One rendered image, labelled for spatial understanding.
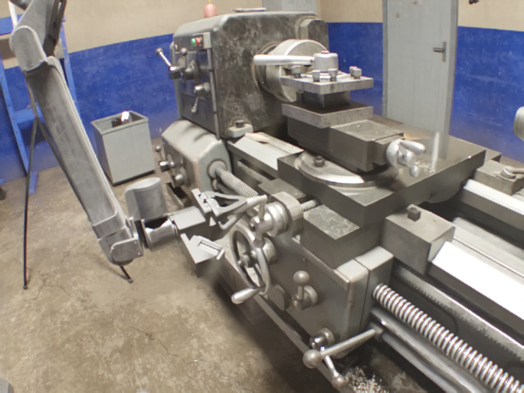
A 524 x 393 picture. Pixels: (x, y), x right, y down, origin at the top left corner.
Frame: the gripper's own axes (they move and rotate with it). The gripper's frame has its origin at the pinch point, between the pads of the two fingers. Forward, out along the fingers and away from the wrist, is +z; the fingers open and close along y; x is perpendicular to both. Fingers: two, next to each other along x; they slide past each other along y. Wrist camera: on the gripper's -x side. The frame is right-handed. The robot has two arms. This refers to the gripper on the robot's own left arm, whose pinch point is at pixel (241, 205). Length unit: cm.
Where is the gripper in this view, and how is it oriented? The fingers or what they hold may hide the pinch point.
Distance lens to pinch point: 68.4
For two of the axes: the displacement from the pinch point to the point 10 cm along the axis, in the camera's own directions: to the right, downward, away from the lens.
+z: 8.6, -2.9, 4.2
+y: 0.7, -7.5, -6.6
